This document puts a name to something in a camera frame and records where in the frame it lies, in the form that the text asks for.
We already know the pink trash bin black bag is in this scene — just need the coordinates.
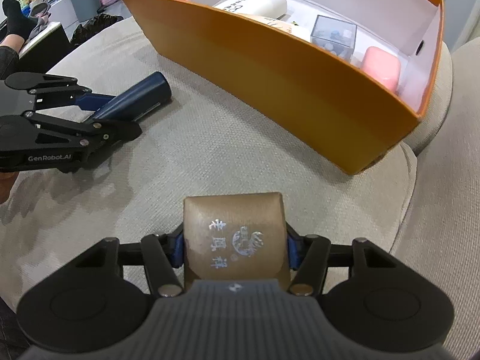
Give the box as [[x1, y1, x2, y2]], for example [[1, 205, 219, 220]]
[[70, 13, 124, 48]]

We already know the dark blue shampoo bottle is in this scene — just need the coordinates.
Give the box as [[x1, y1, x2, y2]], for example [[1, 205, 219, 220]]
[[85, 72, 172, 124]]

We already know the white long box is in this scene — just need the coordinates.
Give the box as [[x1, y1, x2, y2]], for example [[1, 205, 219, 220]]
[[215, 0, 287, 19]]

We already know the brown jewelry box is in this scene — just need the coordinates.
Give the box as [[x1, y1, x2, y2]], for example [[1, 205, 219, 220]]
[[183, 192, 290, 289]]

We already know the person right hand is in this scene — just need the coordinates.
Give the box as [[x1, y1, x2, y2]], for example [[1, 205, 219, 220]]
[[0, 172, 19, 204]]

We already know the clear plastic cube box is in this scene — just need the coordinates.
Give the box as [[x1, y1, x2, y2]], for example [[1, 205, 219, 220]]
[[311, 15, 357, 62]]

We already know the beige sofa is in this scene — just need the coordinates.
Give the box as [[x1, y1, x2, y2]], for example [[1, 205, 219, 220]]
[[1, 19, 479, 308]]

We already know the orange cardboard box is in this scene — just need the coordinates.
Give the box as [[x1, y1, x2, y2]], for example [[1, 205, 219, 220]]
[[123, 0, 443, 175]]

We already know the foot in black sock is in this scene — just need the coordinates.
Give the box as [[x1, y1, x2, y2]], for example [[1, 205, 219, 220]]
[[2, 0, 38, 41]]

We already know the pink bottle orange cap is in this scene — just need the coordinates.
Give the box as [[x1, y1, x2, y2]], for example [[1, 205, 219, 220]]
[[360, 46, 401, 92]]

